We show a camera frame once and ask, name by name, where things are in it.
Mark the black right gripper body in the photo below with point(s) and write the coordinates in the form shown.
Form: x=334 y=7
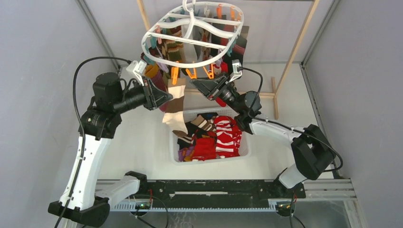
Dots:
x=222 y=86

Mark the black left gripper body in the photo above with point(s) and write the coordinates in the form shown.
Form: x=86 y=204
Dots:
x=149 y=101

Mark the orange clothespin clip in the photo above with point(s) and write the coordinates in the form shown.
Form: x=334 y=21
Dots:
x=174 y=75
x=209 y=71
x=192 y=73

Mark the olive and orange sock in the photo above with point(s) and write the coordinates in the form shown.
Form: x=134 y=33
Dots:
x=153 y=71

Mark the red white striped sock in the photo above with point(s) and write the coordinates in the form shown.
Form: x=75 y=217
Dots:
x=228 y=137

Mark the white round clip hanger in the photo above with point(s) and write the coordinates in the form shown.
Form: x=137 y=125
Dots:
x=221 y=19

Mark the red santa sock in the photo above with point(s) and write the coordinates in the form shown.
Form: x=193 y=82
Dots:
x=204 y=146
x=218 y=69

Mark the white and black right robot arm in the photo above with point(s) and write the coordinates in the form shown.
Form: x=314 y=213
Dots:
x=311 y=150

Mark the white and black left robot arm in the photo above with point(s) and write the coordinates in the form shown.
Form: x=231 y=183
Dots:
x=80 y=201

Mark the pink and purple hanging sock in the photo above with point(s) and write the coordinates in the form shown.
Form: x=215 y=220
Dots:
x=159 y=83

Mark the red santa hanging sock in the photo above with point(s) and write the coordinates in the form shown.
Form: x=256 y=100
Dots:
x=218 y=69

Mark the tan brown striped basket sock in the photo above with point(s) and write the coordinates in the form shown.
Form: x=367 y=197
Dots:
x=205 y=124

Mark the black hanging sock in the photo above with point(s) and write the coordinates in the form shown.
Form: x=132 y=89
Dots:
x=239 y=48

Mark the brown striped hanging sock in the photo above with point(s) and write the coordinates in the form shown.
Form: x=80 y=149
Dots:
x=170 y=49

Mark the black sock in basket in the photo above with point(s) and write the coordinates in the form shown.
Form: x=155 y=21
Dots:
x=186 y=141

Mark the grey hanging sock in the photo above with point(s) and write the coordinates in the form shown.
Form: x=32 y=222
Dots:
x=200 y=34

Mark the purple orange sock in basket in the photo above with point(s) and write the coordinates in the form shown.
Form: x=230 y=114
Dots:
x=186 y=154

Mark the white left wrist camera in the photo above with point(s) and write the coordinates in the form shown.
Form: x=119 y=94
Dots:
x=136 y=70

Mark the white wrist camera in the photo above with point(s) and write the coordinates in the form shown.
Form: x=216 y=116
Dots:
x=136 y=70
x=236 y=70

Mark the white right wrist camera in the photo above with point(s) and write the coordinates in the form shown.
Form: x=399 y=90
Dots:
x=236 y=70

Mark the wooden drying rack frame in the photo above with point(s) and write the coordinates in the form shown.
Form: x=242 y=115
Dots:
x=276 y=29

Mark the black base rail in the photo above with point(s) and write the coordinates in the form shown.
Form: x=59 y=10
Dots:
x=215 y=194

